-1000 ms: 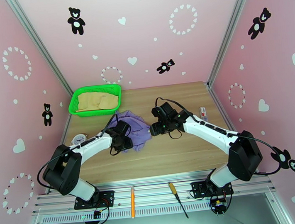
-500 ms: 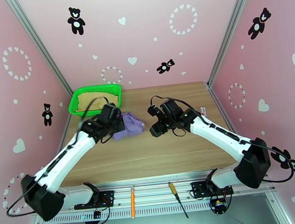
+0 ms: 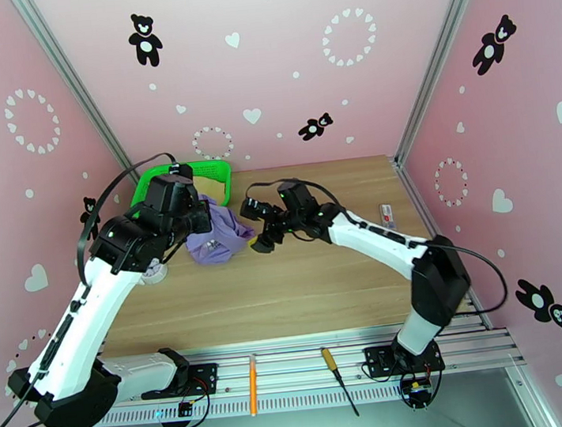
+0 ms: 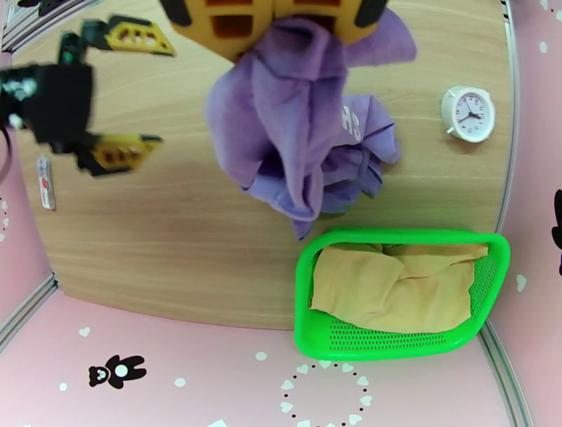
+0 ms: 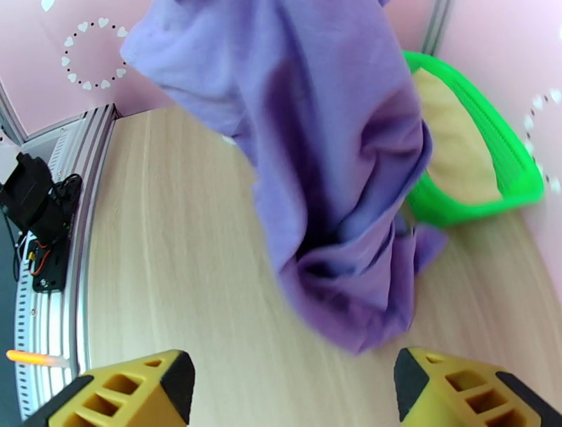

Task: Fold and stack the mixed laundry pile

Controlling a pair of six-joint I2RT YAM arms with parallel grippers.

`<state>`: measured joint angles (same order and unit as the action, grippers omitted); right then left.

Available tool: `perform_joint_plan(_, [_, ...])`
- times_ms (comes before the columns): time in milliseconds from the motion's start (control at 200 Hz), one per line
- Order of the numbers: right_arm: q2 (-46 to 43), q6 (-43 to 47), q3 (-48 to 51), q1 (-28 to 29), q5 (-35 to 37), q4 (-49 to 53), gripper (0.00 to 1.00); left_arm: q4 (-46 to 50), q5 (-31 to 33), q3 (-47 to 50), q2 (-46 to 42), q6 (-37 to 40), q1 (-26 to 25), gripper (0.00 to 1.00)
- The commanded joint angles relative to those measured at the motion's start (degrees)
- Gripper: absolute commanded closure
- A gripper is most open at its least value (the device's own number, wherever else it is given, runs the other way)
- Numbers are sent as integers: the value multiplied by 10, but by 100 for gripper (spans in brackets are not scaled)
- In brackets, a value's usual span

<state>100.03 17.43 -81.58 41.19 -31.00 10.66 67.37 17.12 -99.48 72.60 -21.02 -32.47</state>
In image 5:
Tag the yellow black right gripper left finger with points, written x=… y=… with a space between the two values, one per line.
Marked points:
x=131 y=395

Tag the aluminium rail platform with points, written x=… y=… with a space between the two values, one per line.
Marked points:
x=52 y=325

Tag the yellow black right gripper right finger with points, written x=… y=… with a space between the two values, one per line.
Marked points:
x=461 y=395

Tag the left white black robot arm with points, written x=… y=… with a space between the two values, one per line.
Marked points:
x=24 y=193

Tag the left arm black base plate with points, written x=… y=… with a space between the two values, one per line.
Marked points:
x=52 y=272

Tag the green plastic basket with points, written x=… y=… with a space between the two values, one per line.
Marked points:
x=505 y=149

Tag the purple t-shirt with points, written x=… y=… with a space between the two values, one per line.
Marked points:
x=329 y=175

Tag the beige cloth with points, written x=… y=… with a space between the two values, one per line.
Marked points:
x=456 y=153

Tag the orange pen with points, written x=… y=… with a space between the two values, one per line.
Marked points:
x=30 y=357

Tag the aluminium frame post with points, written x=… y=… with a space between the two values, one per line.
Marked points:
x=437 y=26

